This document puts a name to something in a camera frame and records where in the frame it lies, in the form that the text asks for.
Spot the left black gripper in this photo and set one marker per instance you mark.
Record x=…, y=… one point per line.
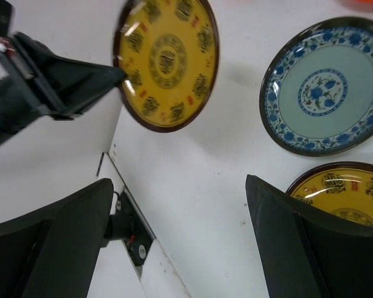
x=39, y=82

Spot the yellow patterned plate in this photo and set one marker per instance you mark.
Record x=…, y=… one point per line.
x=343, y=189
x=170, y=53

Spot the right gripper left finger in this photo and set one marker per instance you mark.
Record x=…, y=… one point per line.
x=52, y=251

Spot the blue floral plate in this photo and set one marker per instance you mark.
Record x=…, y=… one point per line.
x=316, y=98

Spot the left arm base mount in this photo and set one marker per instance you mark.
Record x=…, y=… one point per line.
x=129, y=225

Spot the right orange plate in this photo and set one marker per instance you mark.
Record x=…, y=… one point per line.
x=359, y=5

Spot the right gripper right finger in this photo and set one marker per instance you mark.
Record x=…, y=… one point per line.
x=306, y=252

